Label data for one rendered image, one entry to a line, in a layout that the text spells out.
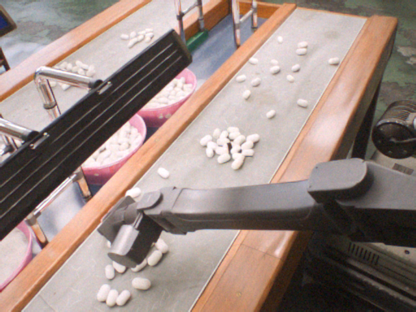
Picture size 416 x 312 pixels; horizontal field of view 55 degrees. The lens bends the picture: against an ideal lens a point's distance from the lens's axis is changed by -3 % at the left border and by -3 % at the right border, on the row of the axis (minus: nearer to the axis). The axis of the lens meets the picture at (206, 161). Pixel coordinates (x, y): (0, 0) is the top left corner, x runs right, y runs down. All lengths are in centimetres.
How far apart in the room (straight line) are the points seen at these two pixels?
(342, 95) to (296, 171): 36
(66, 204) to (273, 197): 74
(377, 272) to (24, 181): 104
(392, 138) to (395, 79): 175
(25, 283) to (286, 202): 60
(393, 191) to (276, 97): 91
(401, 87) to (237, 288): 223
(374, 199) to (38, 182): 45
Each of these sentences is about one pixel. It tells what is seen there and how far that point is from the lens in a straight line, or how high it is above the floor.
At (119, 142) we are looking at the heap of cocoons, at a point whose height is 74.
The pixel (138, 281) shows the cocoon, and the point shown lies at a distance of 85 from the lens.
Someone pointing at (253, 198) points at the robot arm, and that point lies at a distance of 56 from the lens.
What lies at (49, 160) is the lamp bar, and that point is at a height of 108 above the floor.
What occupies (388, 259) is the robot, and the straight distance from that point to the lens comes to 130.
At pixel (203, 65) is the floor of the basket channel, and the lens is 162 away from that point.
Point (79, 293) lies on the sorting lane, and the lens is 90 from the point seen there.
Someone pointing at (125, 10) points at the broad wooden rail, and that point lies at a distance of 199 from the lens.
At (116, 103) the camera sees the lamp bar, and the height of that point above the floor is 108.
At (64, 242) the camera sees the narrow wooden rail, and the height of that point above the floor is 76.
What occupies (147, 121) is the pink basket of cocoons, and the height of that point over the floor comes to 70.
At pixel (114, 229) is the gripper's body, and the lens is 86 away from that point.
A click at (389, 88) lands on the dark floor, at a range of 282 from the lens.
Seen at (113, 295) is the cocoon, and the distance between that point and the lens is 85.
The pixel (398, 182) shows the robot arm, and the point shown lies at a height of 117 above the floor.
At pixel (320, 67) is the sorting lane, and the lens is 147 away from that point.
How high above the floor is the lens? 147
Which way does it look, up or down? 42 degrees down
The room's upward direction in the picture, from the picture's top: 7 degrees counter-clockwise
